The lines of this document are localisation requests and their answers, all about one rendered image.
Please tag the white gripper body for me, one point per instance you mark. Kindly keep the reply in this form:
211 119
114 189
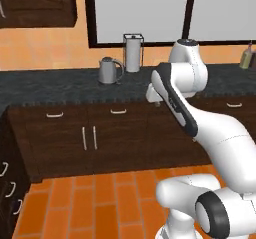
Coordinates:
154 94

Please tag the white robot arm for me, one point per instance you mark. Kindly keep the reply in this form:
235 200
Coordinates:
230 149

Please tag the paper towel roll in holder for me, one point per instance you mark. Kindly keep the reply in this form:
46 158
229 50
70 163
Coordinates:
133 54

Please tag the grey electric kettle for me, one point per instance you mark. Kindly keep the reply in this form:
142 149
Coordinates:
107 71

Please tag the dark wood base cupboard run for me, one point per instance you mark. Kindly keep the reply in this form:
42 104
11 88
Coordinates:
126 139

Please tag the black framed window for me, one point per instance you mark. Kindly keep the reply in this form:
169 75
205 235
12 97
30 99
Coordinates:
140 9

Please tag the green glass bottle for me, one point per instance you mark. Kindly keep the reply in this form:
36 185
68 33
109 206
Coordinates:
246 58

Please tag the dark wood drawer stack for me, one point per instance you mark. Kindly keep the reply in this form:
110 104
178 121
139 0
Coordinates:
10 169

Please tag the dark wood wall cupboard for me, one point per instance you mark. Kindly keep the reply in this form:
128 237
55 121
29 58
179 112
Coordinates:
36 4

